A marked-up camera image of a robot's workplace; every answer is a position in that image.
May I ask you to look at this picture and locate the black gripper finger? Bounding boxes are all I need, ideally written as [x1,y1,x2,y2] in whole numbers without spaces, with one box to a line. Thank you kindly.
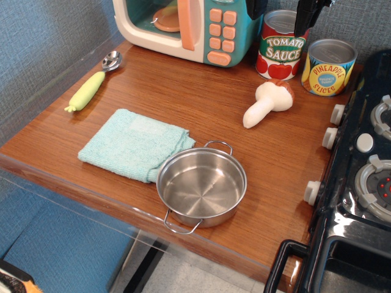
[294,0,321,37]
[246,0,268,20]

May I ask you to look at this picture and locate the yellow handled metal spoon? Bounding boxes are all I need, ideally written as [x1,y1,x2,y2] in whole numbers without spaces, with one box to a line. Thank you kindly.
[64,51,122,113]

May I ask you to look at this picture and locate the light blue folded cloth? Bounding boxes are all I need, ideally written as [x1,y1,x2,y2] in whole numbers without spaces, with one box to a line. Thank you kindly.
[78,109,196,183]

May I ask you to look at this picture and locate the teal toy microwave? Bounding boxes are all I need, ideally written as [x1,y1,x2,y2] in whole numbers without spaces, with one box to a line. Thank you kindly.
[113,0,263,68]

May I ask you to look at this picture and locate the tomato sauce can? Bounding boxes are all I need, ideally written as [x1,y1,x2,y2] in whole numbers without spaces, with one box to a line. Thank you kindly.
[256,10,309,81]

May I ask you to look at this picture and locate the pineapple slices can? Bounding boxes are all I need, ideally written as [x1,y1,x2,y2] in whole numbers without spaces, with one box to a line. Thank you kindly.
[301,39,357,97]

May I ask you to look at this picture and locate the plush white brown mushroom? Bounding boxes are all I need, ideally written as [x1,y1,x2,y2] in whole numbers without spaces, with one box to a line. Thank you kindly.
[243,79,295,129]

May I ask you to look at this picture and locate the stainless steel pot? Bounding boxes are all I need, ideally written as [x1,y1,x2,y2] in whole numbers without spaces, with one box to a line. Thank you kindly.
[156,140,248,235]

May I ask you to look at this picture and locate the black toy stove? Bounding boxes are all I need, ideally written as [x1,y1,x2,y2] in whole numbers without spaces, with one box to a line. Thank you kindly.
[265,49,390,292]

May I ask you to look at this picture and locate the black tray with orange item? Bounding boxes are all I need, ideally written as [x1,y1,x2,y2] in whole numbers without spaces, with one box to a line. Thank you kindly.
[1,259,43,293]

